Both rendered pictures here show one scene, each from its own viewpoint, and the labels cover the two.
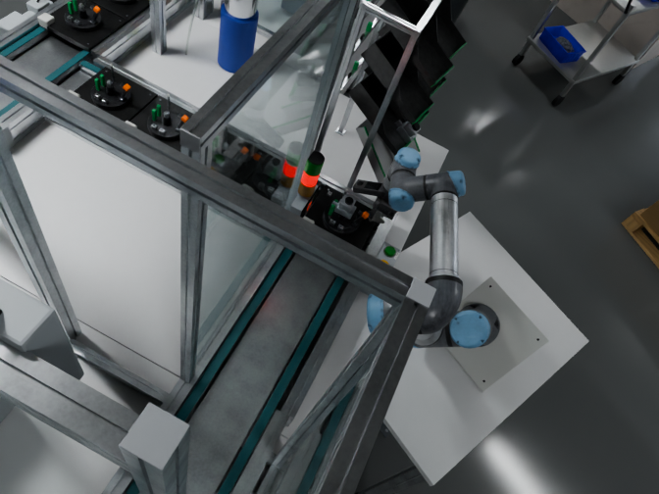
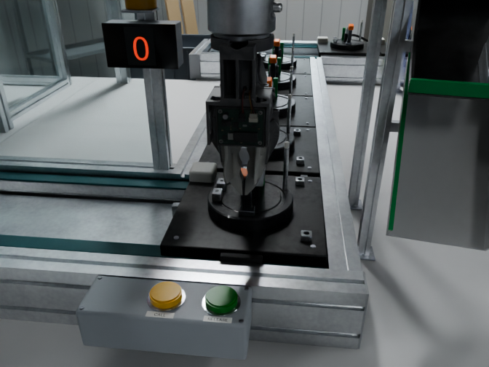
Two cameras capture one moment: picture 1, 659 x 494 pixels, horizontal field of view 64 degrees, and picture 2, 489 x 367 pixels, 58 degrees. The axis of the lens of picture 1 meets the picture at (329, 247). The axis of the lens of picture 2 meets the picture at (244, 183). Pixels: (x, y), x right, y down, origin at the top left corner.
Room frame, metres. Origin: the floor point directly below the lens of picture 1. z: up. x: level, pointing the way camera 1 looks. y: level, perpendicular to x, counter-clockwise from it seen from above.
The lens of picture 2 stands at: (1.20, -0.62, 1.35)
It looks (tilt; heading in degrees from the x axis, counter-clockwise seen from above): 28 degrees down; 91
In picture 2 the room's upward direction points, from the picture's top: straight up
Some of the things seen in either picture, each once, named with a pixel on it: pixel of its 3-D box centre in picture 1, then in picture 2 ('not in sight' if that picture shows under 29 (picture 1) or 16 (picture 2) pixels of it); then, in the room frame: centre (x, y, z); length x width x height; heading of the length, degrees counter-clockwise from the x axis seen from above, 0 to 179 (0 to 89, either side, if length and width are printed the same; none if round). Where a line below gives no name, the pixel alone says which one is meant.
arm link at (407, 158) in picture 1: (404, 167); not in sight; (1.18, -0.11, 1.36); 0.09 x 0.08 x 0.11; 12
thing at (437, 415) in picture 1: (453, 326); not in sight; (1.05, -0.55, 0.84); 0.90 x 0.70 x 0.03; 148
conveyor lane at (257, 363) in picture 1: (295, 284); (88, 218); (0.90, 0.05, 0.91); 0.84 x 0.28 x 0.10; 175
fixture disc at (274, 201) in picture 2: (341, 219); (250, 201); (1.20, 0.00, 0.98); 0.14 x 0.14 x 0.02
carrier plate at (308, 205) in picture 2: (339, 221); (250, 211); (1.20, 0.00, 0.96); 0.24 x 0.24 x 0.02; 85
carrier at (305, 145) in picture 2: not in sight; (262, 126); (1.22, 0.26, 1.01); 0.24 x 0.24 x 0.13; 85
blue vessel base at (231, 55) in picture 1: (236, 37); not in sight; (1.87, 0.75, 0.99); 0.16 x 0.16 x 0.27
